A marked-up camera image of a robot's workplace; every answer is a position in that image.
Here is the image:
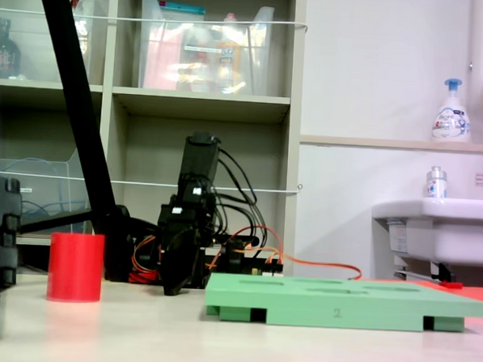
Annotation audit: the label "beige shelf unit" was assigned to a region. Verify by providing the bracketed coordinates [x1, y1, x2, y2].
[0, 0, 309, 276]

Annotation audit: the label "thin orange wire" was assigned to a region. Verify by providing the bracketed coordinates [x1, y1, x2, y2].
[205, 222, 365, 283]

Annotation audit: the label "pink capped bottle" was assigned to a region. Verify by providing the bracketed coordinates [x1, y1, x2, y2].
[214, 11, 246, 95]

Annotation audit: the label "red cylinder block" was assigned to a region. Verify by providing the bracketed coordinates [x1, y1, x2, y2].
[45, 231, 107, 305]

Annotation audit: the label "dark glass bottle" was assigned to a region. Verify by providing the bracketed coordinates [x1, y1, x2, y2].
[0, 18, 25, 81]

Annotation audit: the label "small silver capped bottle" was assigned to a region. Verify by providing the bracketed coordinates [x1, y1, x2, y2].
[423, 164, 450, 200]

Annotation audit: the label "circuit board with wires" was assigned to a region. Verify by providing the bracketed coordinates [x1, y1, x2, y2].
[248, 257, 286, 279]

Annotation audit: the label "red base wires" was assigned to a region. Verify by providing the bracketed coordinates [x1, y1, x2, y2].
[128, 232, 163, 285]

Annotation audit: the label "black tripod brace bar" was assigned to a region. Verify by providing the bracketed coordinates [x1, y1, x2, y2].
[18, 205, 95, 239]

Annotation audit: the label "white cord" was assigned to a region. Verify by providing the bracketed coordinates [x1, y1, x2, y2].
[0, 168, 304, 198]

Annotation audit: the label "green shape sorting board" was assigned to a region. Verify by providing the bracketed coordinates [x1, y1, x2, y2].
[203, 270, 483, 337]

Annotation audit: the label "white sink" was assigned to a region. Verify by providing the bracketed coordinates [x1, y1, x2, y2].
[368, 193, 483, 268]

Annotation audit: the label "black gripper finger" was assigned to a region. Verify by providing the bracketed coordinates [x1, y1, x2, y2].
[160, 228, 201, 299]
[186, 245, 207, 290]

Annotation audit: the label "clear plastic storage box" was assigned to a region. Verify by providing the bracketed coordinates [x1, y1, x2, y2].
[135, 0, 277, 97]
[0, 143, 97, 226]
[0, 0, 97, 86]

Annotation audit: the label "black arm wires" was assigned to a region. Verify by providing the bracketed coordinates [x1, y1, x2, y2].
[210, 146, 273, 250]

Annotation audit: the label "white foam soap bottle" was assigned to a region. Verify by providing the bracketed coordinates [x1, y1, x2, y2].
[430, 77, 475, 144]

